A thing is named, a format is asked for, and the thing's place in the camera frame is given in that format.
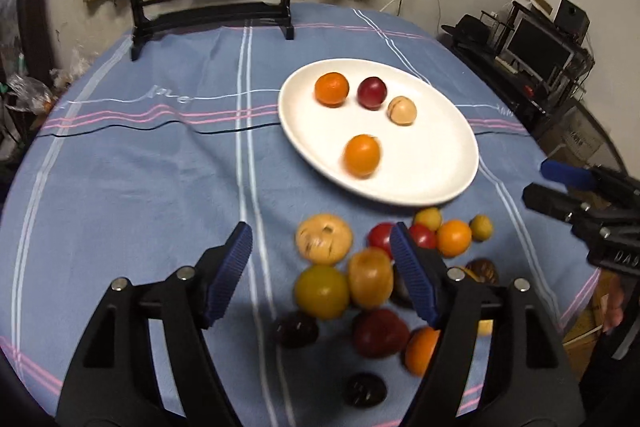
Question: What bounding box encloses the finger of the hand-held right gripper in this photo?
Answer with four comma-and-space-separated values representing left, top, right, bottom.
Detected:
540, 159, 640, 208
522, 183, 616, 229

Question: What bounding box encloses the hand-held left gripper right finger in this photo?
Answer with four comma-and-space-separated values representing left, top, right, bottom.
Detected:
389, 221, 586, 427

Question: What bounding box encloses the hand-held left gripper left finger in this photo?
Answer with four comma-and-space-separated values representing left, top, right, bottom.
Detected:
55, 221, 253, 427

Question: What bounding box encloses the tan round pear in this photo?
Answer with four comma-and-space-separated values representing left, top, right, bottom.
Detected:
347, 248, 395, 309

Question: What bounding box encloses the orange mandarin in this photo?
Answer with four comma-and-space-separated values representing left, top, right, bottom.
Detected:
404, 326, 442, 377
314, 72, 349, 108
343, 133, 382, 178
436, 219, 473, 258

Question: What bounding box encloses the dark red plum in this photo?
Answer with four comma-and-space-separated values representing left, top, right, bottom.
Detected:
351, 308, 412, 359
356, 76, 388, 110

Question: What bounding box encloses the small yellow green plum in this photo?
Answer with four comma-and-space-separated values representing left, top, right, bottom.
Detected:
469, 214, 494, 242

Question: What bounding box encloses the dark purple plum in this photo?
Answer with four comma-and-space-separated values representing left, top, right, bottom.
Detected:
345, 372, 388, 408
273, 311, 320, 349

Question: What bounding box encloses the yellow green tomato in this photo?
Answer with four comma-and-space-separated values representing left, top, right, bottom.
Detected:
293, 264, 350, 320

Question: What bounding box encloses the white oval plate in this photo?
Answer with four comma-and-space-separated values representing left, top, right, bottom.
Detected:
277, 58, 480, 206

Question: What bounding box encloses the person's right hand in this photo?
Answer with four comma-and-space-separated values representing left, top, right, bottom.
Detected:
604, 278, 625, 333

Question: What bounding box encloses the cardboard box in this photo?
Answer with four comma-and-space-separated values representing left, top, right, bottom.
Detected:
550, 117, 606, 162

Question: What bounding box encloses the small red tomato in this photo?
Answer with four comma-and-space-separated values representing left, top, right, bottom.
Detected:
407, 223, 439, 250
366, 222, 396, 258

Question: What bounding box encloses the small yellow tomato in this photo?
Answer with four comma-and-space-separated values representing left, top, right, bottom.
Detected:
413, 207, 443, 230

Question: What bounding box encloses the blue striped tablecloth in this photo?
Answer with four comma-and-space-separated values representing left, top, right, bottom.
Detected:
0, 2, 601, 427

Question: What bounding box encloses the black equipment desk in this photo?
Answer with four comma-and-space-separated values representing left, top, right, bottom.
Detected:
450, 2, 596, 132

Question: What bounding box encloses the black computer monitor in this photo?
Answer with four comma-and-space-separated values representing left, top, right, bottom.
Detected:
505, 17, 576, 78

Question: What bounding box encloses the black speaker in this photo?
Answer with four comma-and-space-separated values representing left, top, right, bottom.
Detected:
554, 0, 591, 40

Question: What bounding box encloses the clear plastic bag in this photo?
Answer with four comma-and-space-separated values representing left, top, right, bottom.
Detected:
0, 72, 53, 112

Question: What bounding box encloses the dark wooden cabinet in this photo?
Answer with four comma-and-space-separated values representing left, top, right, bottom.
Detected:
15, 0, 58, 75

